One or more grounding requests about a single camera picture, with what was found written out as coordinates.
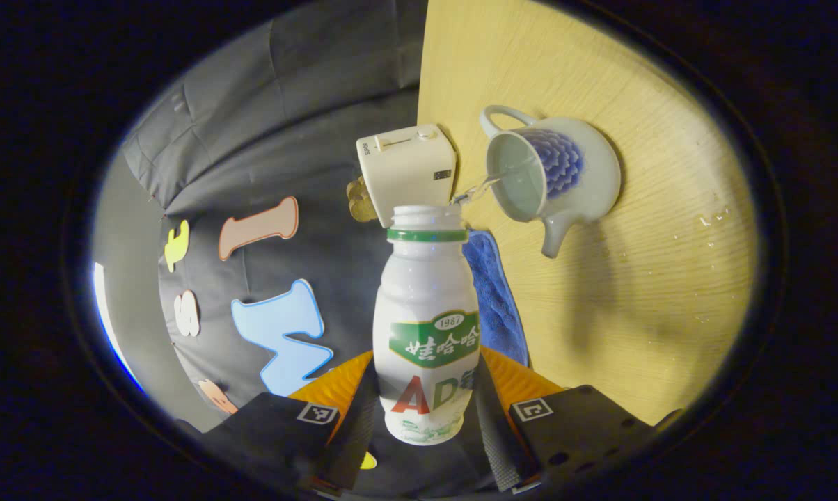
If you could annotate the blue towel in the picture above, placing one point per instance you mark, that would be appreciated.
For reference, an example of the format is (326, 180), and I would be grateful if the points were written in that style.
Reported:
(495, 306)

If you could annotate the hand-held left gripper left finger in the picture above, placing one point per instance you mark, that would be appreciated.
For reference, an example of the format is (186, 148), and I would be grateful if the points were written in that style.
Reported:
(353, 438)

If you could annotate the white blue-patterned teacup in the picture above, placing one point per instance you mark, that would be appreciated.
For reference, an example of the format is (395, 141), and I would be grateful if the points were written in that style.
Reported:
(593, 174)

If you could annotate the white plastic water bottle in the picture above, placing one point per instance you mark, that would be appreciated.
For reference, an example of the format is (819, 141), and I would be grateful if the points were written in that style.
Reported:
(426, 292)

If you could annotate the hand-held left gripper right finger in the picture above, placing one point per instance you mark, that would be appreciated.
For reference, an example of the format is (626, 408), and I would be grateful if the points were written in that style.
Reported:
(495, 438)

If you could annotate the white toaster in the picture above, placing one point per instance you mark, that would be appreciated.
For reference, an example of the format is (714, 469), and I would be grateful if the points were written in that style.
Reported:
(405, 170)

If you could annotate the toast slices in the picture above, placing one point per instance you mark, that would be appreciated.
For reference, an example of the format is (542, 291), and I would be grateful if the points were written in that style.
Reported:
(360, 202)

